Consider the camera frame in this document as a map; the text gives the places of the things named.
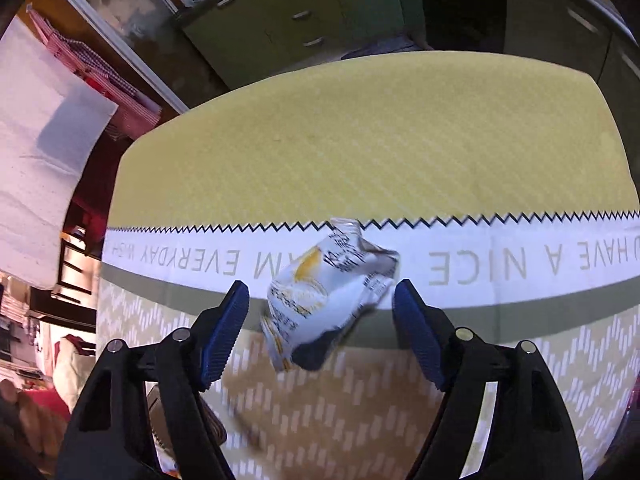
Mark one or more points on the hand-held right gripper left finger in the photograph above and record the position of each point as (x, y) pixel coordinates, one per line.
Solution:
(225, 340)

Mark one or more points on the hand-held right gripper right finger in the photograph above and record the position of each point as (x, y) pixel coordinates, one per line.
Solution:
(420, 335)

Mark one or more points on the white and yellow snack wrapper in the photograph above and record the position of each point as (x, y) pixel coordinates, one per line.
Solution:
(310, 310)

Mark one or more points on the yellow patterned tablecloth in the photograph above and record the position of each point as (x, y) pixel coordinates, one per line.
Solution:
(350, 135)

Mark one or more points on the white hanging cloth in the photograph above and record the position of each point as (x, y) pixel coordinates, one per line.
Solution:
(40, 135)

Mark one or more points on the red checked cloth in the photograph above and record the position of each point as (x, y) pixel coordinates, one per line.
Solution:
(100, 70)

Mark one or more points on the dark green cabinet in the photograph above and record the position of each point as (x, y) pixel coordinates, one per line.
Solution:
(560, 35)

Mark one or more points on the green kitchen cabinet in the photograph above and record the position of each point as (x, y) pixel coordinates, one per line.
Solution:
(300, 5)

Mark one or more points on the glass door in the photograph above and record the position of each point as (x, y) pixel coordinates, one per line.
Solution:
(130, 5)

